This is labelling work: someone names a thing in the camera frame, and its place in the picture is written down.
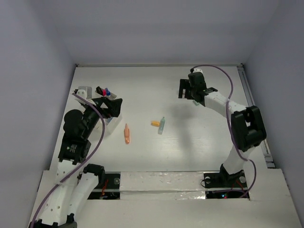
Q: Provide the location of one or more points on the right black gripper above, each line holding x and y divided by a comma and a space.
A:
185, 84

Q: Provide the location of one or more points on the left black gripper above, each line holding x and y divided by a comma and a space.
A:
114, 106

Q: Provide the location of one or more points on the clear blue spray bottle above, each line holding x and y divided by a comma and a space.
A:
107, 93

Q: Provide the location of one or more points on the pink black highlighter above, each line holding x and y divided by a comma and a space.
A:
100, 91

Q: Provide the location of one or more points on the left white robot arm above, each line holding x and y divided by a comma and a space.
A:
75, 178

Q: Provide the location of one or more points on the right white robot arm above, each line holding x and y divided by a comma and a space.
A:
245, 124

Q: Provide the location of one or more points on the white perforated organizer box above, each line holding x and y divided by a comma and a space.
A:
112, 122

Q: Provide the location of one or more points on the orange highlighter pen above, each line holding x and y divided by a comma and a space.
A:
127, 134

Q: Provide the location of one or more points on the yellow highlighter cap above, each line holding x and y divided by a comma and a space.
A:
155, 123

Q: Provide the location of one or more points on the light green highlighter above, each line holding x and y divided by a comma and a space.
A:
161, 126

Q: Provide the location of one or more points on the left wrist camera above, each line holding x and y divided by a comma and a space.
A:
84, 92

